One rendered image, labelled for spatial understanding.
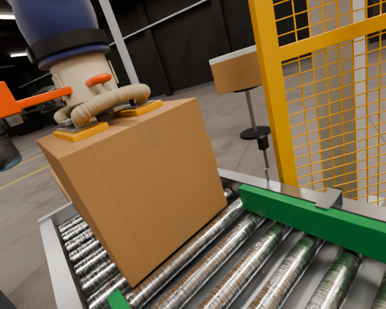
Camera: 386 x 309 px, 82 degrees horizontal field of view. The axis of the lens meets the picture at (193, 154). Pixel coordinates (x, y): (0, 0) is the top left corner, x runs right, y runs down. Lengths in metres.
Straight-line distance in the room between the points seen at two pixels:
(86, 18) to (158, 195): 0.53
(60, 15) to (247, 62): 2.10
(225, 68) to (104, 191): 2.28
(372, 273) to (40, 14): 1.02
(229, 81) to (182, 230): 2.16
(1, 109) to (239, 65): 2.38
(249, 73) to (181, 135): 2.04
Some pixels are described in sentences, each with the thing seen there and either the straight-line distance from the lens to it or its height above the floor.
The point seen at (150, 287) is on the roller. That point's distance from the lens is 0.71.
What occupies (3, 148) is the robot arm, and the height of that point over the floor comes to 0.97.
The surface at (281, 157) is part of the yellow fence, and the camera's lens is 0.82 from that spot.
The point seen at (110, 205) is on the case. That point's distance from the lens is 0.59.
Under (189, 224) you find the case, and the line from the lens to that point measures 0.74.
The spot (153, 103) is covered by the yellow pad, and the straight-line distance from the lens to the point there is 0.73.
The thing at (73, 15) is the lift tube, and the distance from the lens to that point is 0.77.
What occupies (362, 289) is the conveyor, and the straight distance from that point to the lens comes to 0.68.
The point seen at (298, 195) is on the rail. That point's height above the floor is 0.60.
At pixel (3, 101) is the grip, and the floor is 1.07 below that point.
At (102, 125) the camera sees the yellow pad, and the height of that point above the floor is 0.96.
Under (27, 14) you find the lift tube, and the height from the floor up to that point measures 1.27.
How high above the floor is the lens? 1.04
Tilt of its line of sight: 21 degrees down
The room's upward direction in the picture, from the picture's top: 18 degrees counter-clockwise
